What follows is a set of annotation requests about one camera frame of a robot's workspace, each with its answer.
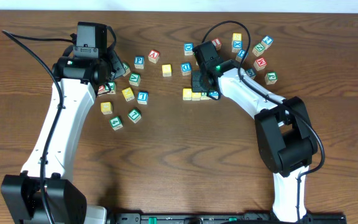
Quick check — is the green R block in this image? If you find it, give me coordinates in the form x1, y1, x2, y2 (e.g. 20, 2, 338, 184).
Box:
201, 92, 211, 100

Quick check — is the yellow O block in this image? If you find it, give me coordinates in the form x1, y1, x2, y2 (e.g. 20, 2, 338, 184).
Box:
191, 92, 201, 101

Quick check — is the yellow C block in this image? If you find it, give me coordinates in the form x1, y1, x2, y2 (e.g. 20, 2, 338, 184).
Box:
182, 88, 192, 101

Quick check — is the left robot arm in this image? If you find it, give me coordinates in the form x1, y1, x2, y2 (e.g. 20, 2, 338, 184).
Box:
1, 22, 125, 223

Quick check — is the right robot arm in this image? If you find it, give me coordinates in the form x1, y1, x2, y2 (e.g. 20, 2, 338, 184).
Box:
191, 41, 317, 222

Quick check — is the green Z block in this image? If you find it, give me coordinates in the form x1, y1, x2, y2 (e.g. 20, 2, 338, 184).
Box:
122, 62, 131, 77

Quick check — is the green J block left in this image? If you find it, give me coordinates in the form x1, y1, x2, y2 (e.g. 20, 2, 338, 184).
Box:
108, 82, 116, 95

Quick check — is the green V block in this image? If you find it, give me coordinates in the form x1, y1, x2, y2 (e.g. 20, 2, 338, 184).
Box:
129, 73, 141, 86

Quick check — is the blue P block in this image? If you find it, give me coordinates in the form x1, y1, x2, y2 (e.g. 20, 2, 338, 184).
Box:
134, 56, 145, 69

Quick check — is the blue D block lower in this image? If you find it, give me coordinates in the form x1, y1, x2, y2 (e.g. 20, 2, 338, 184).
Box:
181, 62, 192, 76

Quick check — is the blue d block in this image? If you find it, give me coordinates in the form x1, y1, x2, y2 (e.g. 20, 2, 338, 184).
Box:
181, 62, 192, 76
183, 42, 193, 55

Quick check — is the red U block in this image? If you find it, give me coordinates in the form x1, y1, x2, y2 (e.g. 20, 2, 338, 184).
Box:
98, 86, 106, 95

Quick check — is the yellow K block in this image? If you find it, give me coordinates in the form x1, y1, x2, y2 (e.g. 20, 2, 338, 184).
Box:
122, 87, 135, 101

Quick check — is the red A block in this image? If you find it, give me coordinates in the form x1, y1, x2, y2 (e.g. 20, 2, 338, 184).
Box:
148, 50, 160, 63

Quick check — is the blue D block upper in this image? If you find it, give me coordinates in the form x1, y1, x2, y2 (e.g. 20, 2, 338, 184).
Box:
183, 42, 193, 55

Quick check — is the red I block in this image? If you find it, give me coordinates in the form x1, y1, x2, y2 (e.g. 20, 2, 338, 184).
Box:
211, 38, 222, 51

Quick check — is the yellow block lower left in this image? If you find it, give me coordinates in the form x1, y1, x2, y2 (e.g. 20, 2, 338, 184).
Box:
101, 102, 112, 114

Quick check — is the yellow S block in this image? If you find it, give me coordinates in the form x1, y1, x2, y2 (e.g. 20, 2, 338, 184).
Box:
162, 64, 172, 77

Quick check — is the blue H block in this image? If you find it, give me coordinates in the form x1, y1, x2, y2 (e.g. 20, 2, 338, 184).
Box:
236, 49, 248, 62

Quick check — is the blue 5 block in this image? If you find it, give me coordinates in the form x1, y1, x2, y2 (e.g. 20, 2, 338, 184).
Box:
246, 68, 256, 79

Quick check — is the blue X block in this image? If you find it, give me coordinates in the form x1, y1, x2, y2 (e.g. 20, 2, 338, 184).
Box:
231, 40, 242, 53

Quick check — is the green 7 block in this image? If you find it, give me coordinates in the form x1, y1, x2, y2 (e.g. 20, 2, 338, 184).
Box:
127, 108, 142, 123

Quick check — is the yellow block top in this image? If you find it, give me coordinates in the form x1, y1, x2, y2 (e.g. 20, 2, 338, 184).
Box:
232, 33, 242, 41

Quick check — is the green 4 block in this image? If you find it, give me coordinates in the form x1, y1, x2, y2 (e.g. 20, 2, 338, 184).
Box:
109, 116, 123, 131

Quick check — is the red W block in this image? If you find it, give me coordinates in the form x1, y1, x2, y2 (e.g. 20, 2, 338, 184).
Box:
254, 57, 267, 71

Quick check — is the green N block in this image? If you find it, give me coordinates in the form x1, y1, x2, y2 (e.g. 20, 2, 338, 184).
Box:
252, 43, 265, 57

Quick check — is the blue 2 block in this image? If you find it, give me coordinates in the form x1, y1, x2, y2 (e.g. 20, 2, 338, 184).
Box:
260, 35, 273, 49

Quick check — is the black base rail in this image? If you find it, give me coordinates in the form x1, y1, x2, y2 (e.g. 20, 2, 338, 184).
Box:
108, 213, 347, 224

